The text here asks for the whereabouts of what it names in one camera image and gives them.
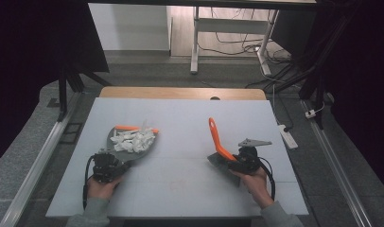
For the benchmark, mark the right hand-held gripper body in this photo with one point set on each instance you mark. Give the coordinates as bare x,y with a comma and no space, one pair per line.
248,157

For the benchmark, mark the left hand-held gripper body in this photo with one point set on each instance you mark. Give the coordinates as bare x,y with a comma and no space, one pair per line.
105,167

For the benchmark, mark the grey dustpan with orange edge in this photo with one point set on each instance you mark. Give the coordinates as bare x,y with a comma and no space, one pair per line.
117,146

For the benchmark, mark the person's left hand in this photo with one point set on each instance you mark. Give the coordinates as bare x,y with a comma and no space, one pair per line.
101,189

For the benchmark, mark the person's right hand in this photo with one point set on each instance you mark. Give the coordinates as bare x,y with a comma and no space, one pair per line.
256,186

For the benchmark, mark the white power strip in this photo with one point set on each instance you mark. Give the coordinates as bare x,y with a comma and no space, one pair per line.
288,137

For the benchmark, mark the black floor plate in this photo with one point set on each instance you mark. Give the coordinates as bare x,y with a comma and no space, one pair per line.
71,133

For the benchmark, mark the small white adapter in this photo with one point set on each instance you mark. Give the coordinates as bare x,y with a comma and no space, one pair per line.
310,113

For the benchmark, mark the black metal stand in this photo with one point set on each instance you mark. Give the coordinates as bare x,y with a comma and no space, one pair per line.
63,94
317,85

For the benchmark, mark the wooden table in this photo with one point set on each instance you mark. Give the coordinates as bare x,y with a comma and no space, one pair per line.
180,93

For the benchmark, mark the dark curtain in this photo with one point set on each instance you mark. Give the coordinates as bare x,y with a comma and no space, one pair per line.
29,47
363,78

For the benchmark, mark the aluminium floor rail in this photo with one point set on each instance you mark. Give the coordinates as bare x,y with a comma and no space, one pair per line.
335,167
38,160

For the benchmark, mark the white desk frame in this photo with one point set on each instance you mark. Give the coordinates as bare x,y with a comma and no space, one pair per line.
231,26

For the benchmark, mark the white wall panel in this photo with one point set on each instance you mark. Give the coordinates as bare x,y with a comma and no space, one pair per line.
130,26

